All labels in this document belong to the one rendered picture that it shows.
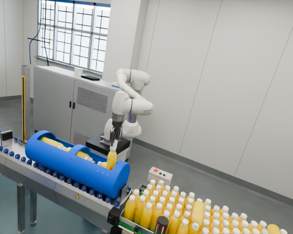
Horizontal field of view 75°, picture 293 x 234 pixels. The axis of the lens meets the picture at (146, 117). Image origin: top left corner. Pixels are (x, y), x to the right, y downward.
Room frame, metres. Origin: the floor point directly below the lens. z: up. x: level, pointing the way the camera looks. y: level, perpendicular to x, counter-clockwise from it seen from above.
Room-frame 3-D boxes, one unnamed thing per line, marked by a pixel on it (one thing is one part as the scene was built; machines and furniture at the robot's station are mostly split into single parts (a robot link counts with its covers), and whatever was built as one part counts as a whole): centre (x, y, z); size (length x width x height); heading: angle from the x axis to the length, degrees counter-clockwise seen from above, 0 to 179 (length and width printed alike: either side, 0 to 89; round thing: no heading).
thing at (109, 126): (1.92, 0.33, 1.23); 0.18 x 0.16 x 0.22; 101
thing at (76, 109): (3.52, 1.28, 0.72); 2.15 x 0.54 x 1.45; 68
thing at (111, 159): (1.29, 0.20, 1.23); 0.07 x 0.07 x 0.19
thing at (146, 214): (1.05, -0.14, 1.00); 0.07 x 0.07 x 0.19
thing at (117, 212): (1.05, 0.08, 0.95); 0.10 x 0.07 x 0.10; 162
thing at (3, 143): (1.66, 1.33, 1.00); 0.10 x 0.04 x 0.15; 162
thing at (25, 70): (2.03, 1.38, 0.85); 0.06 x 0.06 x 1.70; 72
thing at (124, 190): (1.25, 0.06, 0.99); 0.10 x 0.02 x 0.12; 162
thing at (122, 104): (1.29, 0.19, 1.71); 0.13 x 0.11 x 0.16; 102
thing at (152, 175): (1.47, -0.23, 1.05); 0.20 x 0.10 x 0.10; 72
